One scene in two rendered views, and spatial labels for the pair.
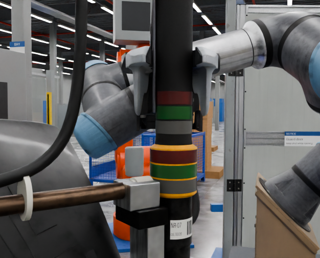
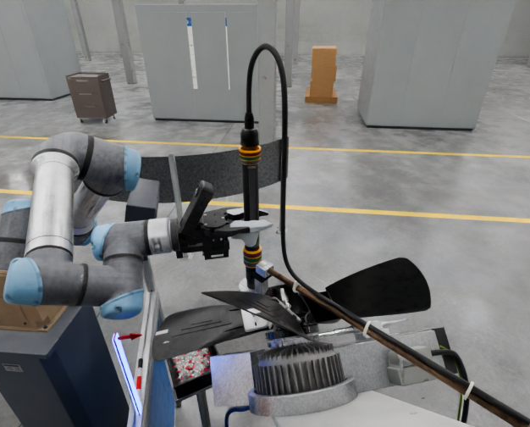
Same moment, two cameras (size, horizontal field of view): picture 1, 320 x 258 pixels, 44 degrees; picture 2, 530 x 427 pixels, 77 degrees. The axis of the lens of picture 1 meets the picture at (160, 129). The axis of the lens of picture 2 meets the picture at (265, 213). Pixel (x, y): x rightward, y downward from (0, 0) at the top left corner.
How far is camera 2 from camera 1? 0.87 m
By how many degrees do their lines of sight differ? 98
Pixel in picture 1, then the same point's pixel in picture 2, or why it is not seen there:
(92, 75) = (63, 273)
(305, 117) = not seen: outside the picture
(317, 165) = not seen: hidden behind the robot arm
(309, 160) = (20, 228)
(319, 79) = (134, 181)
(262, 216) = not seen: hidden behind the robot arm
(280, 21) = (74, 146)
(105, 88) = (100, 269)
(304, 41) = (111, 160)
